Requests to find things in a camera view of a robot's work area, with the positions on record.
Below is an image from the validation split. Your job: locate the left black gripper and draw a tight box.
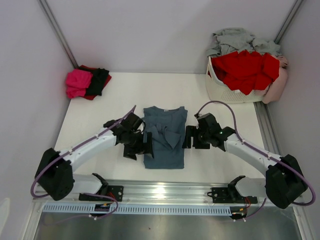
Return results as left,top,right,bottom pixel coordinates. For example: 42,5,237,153
123,131,153,161

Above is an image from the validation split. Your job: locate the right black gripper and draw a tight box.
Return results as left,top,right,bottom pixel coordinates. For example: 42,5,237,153
182,125,211,149

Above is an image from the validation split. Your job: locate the blue-grey t-shirt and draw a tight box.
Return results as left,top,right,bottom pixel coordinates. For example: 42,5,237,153
143,106,188,170

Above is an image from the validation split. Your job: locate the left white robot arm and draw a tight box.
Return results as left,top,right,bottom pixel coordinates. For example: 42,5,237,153
30,112,154,202

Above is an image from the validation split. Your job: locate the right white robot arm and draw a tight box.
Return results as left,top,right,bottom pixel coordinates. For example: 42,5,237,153
182,113,308,209

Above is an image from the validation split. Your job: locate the white laundry basket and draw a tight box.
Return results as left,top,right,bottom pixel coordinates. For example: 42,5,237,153
205,56,263,104

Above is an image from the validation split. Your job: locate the folded black t-shirt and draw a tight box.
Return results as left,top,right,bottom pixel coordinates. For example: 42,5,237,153
85,68,109,96

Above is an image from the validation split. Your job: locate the red t-shirt in basket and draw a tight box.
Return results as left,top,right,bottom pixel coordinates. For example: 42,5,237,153
211,50,280,95

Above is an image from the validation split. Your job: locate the folded pink t-shirt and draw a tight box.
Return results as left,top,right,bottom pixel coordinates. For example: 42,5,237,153
65,69,93,99

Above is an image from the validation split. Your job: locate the light pink garment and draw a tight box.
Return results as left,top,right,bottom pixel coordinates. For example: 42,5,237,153
262,55,289,104

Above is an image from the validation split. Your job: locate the grey t-shirt in basket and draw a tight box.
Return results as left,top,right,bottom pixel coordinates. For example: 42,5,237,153
206,27,282,58

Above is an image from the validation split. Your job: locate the right side aluminium rail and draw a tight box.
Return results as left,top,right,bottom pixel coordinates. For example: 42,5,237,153
253,101,282,155

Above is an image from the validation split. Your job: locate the aluminium mounting rail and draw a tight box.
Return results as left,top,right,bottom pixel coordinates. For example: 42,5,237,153
33,181,306,207

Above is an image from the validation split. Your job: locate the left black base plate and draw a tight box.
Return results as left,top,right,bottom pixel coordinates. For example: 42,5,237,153
78,185,124,202

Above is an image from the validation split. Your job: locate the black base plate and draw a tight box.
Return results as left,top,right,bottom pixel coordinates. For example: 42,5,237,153
206,187,258,204
78,185,124,202

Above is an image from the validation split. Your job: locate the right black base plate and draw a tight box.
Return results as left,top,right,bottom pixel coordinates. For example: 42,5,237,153
206,187,258,204

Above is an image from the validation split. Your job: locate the white slotted cable duct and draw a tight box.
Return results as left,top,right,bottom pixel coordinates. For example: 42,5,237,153
42,203,232,216

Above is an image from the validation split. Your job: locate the right corner aluminium post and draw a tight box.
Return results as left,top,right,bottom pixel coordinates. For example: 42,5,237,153
273,0,306,45

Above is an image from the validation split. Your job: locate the corner aluminium post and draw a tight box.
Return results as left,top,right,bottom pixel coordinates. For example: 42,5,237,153
37,0,79,69
273,0,306,45

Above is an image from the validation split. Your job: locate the left corner aluminium post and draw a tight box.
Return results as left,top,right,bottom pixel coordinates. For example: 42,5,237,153
37,0,79,69

